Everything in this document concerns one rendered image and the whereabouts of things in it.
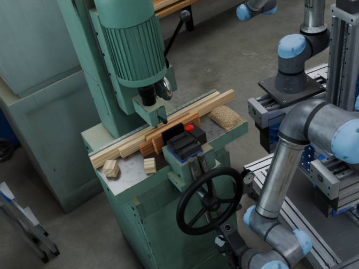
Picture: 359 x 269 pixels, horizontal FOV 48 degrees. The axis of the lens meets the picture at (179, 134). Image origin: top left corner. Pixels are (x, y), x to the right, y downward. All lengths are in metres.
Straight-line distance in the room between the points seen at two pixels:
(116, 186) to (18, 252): 1.34
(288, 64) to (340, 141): 0.83
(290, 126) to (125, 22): 0.57
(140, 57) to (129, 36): 0.08
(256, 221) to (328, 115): 0.42
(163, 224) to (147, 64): 0.68
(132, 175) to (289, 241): 0.59
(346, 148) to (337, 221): 1.14
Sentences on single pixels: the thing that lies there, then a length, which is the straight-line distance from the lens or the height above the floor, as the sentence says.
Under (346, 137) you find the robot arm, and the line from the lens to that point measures 1.05.
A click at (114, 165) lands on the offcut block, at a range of 1.48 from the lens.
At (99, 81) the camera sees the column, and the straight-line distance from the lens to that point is 1.59.
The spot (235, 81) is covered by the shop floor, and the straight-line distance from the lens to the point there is 3.50.
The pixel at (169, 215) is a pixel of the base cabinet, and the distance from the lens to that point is 1.65.
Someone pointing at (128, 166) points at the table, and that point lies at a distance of 1.52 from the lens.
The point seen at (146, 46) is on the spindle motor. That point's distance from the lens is 1.31.
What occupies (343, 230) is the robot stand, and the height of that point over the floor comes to 0.21.
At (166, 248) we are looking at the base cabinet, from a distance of 1.78.
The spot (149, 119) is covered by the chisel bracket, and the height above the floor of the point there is 1.04.
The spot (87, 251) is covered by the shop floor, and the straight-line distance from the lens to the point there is 2.49.
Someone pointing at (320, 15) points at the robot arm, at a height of 1.12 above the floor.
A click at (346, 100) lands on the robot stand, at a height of 0.89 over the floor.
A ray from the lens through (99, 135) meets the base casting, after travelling 1.88.
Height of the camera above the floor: 1.91
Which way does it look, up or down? 39 degrees down
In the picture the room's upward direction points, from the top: 12 degrees counter-clockwise
